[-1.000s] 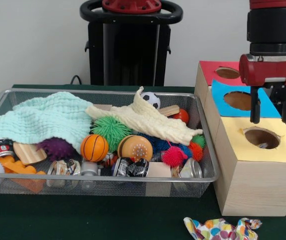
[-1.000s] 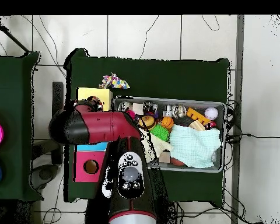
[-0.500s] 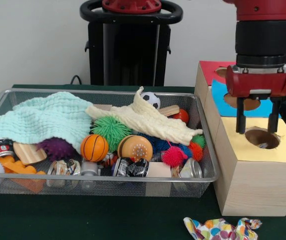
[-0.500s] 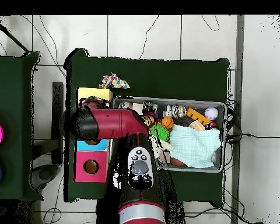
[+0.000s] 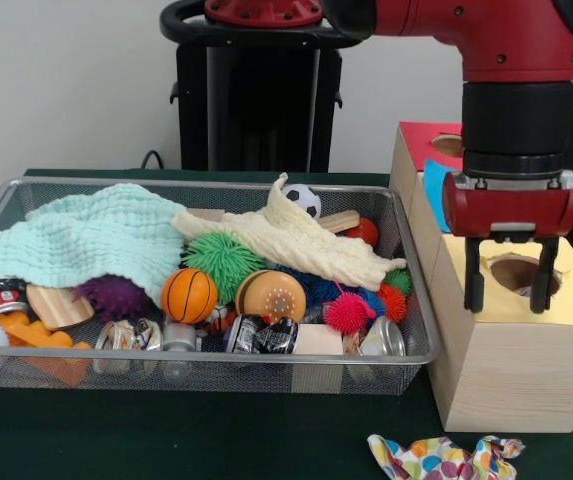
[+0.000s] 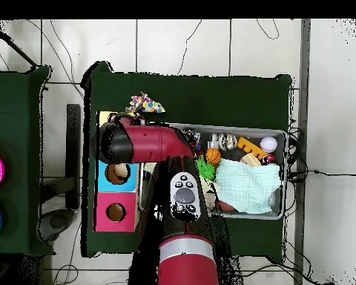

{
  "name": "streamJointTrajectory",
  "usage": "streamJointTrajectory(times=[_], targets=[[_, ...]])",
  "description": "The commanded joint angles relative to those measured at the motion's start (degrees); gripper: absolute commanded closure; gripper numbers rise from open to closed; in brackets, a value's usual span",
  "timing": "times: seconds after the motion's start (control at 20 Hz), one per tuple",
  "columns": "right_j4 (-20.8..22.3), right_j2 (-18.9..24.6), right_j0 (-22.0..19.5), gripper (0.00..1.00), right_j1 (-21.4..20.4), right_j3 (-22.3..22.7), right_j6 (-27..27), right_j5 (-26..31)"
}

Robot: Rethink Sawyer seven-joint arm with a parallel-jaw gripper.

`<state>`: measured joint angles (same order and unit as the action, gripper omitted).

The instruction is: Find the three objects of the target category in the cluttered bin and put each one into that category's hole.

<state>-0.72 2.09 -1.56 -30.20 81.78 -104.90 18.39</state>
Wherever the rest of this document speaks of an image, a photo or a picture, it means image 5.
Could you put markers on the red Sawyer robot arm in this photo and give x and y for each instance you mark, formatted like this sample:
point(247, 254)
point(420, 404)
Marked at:
point(511, 125)

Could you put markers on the orange toy basketball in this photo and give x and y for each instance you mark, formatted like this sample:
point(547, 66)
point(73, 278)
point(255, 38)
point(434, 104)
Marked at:
point(188, 296)

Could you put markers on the crushed silver can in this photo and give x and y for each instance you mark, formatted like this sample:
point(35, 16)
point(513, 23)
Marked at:
point(388, 340)

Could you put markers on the mint green waffle cloth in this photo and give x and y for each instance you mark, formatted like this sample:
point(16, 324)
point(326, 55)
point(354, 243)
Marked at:
point(91, 235)

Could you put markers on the small toy soccer ball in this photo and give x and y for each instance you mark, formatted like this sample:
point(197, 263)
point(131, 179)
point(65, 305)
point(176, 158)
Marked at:
point(306, 197)

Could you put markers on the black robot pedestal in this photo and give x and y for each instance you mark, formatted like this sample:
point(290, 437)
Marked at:
point(246, 125)

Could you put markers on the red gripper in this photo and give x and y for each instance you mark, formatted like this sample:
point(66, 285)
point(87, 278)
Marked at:
point(511, 207)

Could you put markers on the wooden box with three holes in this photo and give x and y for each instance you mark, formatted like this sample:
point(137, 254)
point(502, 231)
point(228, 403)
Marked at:
point(511, 375)

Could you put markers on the cream waffle cloth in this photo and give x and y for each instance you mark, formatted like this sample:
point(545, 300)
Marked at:
point(306, 245)

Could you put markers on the green spiky rubber ball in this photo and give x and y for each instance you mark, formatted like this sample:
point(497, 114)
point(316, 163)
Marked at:
point(216, 257)

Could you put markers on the dark green tablecloth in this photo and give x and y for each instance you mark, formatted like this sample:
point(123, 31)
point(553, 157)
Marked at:
point(166, 440)

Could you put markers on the hamburger toy ball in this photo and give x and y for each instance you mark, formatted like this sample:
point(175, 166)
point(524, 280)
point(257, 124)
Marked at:
point(268, 297)

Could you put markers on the shallow mesh bin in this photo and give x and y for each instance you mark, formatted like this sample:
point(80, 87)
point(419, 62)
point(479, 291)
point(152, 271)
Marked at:
point(216, 372)

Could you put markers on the purple spiky rubber ball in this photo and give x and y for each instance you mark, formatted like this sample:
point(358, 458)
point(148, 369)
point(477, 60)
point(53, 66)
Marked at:
point(113, 297)

